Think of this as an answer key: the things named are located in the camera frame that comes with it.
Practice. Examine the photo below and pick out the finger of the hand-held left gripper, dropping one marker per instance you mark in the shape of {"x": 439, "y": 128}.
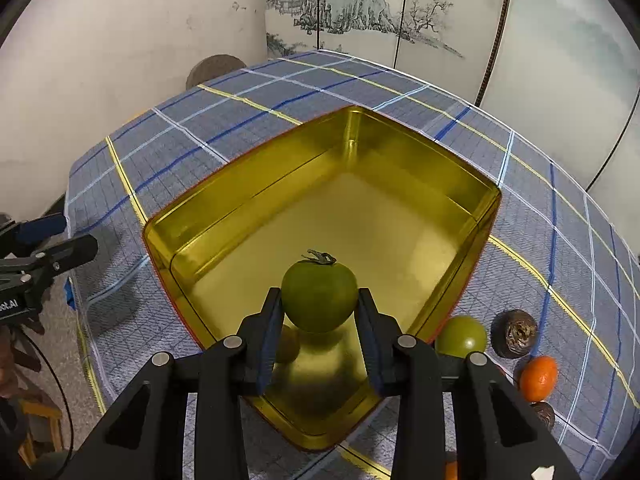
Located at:
{"x": 40, "y": 227}
{"x": 70, "y": 252}

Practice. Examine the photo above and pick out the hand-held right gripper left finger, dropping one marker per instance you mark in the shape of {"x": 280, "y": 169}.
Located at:
{"x": 266, "y": 345}

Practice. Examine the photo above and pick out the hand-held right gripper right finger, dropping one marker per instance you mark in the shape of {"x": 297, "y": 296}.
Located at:
{"x": 372, "y": 345}

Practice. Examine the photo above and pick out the green persimmon with dry calyx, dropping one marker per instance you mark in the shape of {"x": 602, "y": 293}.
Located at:
{"x": 320, "y": 295}

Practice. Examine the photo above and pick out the red tin box gold inside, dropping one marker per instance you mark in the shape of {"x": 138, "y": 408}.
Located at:
{"x": 350, "y": 210}

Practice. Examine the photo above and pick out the small red-orange fruit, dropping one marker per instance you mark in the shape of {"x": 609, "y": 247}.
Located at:
{"x": 539, "y": 377}

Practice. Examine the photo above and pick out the plain green persimmon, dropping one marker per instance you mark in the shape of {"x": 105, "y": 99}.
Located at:
{"x": 462, "y": 335}

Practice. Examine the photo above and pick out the wooden stool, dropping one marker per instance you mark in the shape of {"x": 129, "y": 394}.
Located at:
{"x": 42, "y": 420}

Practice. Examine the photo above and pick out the dark brown wrinkled fruit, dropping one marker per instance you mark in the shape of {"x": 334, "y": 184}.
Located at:
{"x": 545, "y": 416}
{"x": 520, "y": 334}

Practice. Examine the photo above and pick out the orange tangerine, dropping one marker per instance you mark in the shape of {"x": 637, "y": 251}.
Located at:
{"x": 451, "y": 471}

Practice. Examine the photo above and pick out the round grey stool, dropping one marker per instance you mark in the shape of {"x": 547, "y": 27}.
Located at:
{"x": 212, "y": 70}

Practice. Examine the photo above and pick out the blue plaid tablecloth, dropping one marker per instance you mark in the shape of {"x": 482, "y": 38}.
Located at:
{"x": 250, "y": 90}

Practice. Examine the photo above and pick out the landscape painted folding screen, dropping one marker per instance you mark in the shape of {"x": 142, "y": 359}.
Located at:
{"x": 350, "y": 10}

